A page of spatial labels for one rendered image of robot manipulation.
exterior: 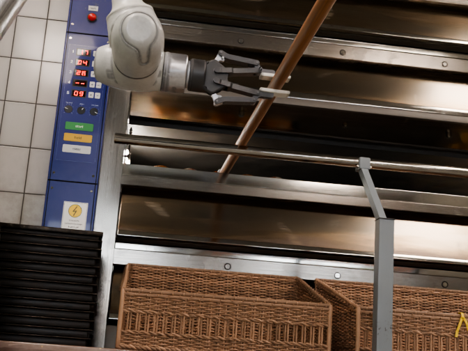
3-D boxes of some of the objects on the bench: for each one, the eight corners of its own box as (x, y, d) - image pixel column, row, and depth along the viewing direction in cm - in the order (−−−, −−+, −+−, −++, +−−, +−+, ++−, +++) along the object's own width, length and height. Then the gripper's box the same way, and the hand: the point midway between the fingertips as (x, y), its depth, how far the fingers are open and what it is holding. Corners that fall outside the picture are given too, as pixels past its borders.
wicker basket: (308, 365, 251) (311, 277, 258) (478, 377, 259) (477, 291, 265) (353, 365, 204) (356, 258, 211) (559, 380, 212) (556, 276, 218)
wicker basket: (115, 352, 246) (125, 262, 252) (296, 364, 251) (300, 276, 258) (111, 348, 199) (122, 238, 205) (333, 364, 205) (338, 257, 211)
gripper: (189, 48, 189) (287, 60, 192) (183, 112, 185) (283, 124, 188) (192, 35, 182) (294, 49, 185) (186, 102, 178) (290, 114, 181)
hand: (274, 85), depth 186 cm, fingers closed on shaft, 3 cm apart
